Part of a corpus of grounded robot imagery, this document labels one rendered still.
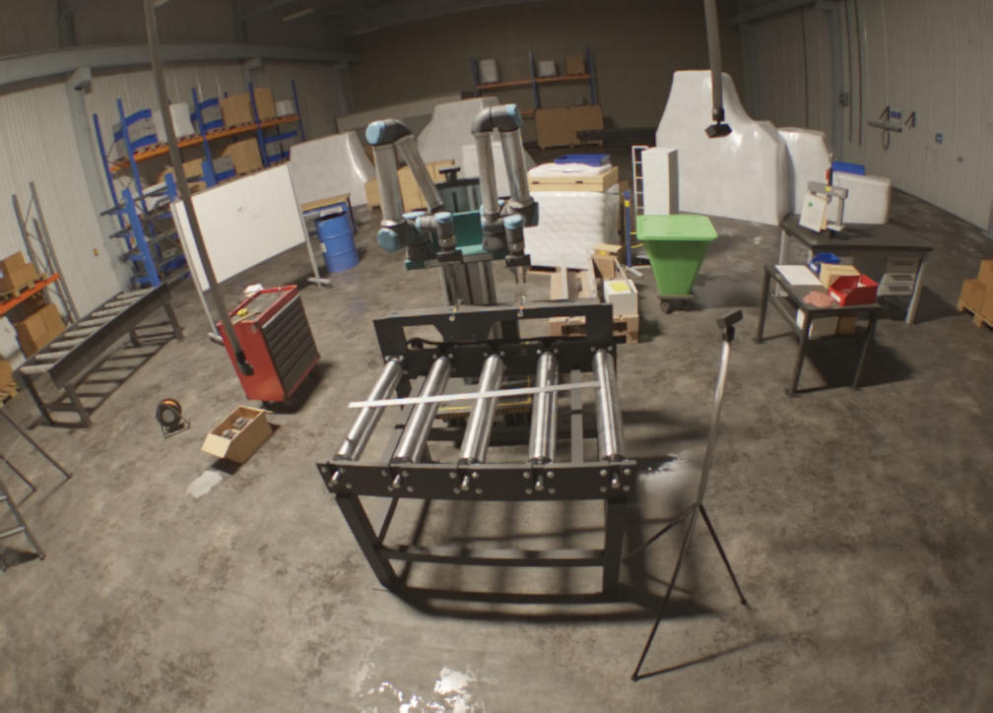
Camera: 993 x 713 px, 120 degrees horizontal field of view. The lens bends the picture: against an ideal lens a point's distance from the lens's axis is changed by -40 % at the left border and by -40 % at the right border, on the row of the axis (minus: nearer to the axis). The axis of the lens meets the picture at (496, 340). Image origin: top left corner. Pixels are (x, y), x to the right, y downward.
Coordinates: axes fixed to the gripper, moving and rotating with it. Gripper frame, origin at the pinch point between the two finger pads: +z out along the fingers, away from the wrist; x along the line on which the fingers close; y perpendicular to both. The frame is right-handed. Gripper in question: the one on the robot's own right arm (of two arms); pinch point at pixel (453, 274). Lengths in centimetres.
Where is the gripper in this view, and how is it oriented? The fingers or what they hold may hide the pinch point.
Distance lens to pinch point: 256.9
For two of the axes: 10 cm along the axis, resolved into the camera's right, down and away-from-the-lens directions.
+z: 1.3, 8.7, 4.8
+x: 9.8, -0.5, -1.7
